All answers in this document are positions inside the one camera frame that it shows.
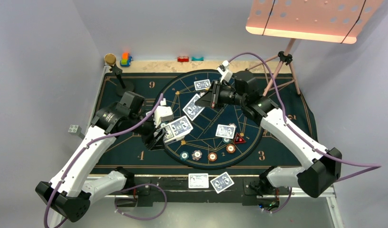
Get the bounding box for round blue poker mat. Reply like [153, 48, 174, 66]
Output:
[148, 70, 266, 170]

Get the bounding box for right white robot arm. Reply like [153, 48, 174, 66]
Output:
[195, 61, 342, 198]

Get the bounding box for red toy block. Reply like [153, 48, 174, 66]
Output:
[177, 56, 190, 62]

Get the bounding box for orange poker chip stack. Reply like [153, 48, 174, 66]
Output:
[208, 152, 217, 162]

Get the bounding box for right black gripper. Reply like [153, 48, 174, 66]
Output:
[195, 80, 246, 109]

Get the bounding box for dark green rectangular poker mat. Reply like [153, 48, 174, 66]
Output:
[92, 70, 330, 177]

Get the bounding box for teal chips seat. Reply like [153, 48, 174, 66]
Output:
[223, 138, 231, 144]

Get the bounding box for blue playing card deck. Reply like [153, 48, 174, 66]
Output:
[163, 115, 193, 145]

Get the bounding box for teal toy block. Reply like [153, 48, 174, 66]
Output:
[191, 56, 204, 61]

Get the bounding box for orange green blue toy blocks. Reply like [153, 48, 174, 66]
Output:
[120, 52, 133, 67]

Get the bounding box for black aluminium mounting rail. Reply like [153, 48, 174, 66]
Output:
[113, 176, 291, 209]

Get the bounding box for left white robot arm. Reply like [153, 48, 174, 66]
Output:
[35, 91, 174, 222]

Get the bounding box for teal poker chip stack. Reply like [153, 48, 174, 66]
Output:
[179, 151, 189, 161]

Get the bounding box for red dealer button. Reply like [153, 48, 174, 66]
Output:
[233, 133, 246, 144]

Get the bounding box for playing card being pulled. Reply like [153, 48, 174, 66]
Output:
[183, 94, 205, 121]

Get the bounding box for pink blue poker chip stack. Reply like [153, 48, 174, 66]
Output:
[192, 150, 202, 161]

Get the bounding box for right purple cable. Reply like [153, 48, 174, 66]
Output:
[228, 52, 382, 215]

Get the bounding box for dealt card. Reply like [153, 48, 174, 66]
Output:
[210, 172, 234, 194]
[188, 173, 209, 189]

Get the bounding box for pink music stand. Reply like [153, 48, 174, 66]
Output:
[244, 0, 388, 97]

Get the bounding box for purple cable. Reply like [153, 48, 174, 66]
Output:
[228, 52, 382, 215]
[43, 93, 168, 228]

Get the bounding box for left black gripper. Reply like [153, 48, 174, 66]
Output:
[128, 112, 166, 150]

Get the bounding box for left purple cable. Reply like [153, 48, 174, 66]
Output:
[43, 93, 168, 228]

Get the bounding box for grey lego brick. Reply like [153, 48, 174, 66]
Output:
[68, 124, 85, 139]

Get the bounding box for dealt card seat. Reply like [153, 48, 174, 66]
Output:
[194, 79, 211, 91]
[215, 124, 236, 139]

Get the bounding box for orange chips seat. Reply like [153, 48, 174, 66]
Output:
[226, 144, 236, 154]

